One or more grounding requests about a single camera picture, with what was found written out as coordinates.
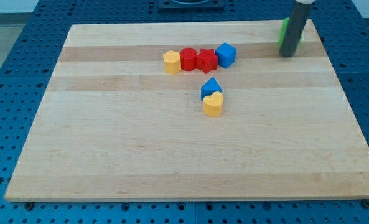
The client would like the green block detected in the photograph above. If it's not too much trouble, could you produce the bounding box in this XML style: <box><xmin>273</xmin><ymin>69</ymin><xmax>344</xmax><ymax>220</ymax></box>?
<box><xmin>278</xmin><ymin>17</ymin><xmax>303</xmax><ymax>48</ymax></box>

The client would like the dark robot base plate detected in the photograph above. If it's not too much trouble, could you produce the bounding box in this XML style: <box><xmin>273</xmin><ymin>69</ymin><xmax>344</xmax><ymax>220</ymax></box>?
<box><xmin>158</xmin><ymin>0</ymin><xmax>225</xmax><ymax>12</ymax></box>

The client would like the red cylinder block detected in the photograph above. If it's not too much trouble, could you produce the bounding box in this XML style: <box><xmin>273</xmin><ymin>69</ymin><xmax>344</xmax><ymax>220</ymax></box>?
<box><xmin>180</xmin><ymin>47</ymin><xmax>197</xmax><ymax>71</ymax></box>

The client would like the red star block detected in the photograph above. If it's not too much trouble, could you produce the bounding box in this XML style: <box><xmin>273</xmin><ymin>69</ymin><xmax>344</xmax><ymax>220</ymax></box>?
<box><xmin>195</xmin><ymin>49</ymin><xmax>218</xmax><ymax>73</ymax></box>

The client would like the yellow hexagon block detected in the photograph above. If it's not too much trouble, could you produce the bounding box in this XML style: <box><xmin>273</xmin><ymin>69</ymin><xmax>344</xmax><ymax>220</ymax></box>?
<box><xmin>163</xmin><ymin>50</ymin><xmax>181</xmax><ymax>74</ymax></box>

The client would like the blue cube block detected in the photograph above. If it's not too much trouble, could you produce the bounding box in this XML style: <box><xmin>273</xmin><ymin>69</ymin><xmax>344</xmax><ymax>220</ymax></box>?
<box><xmin>215</xmin><ymin>43</ymin><xmax>236</xmax><ymax>68</ymax></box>

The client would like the yellow heart block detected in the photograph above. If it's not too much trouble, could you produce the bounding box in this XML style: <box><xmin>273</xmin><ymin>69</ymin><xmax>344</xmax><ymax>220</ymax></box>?
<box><xmin>203</xmin><ymin>91</ymin><xmax>224</xmax><ymax>117</ymax></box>

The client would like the grey cylindrical robot stylus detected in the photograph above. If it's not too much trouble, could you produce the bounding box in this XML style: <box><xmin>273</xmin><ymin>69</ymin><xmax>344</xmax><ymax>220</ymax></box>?
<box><xmin>279</xmin><ymin>0</ymin><xmax>314</xmax><ymax>57</ymax></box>

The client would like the light wooden board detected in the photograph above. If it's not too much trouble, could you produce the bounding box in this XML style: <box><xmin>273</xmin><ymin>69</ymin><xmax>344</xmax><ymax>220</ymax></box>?
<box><xmin>5</xmin><ymin>20</ymin><xmax>369</xmax><ymax>202</ymax></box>

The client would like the blue triangle block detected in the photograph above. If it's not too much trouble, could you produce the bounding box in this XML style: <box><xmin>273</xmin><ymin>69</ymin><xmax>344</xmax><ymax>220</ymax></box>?
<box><xmin>200</xmin><ymin>77</ymin><xmax>222</xmax><ymax>101</ymax></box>

